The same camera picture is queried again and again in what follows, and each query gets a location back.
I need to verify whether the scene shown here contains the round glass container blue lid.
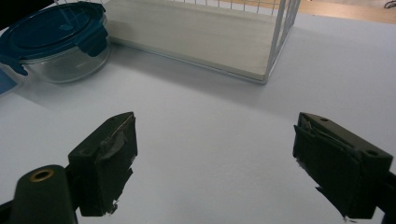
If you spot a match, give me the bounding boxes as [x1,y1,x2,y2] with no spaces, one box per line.
[0,1,112,84]

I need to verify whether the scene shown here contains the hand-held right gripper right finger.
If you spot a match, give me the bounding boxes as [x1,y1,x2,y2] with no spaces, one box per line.
[291,112,394,220]

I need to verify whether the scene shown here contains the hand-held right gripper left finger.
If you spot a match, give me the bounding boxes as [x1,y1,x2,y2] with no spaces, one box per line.
[67,111,138,217]

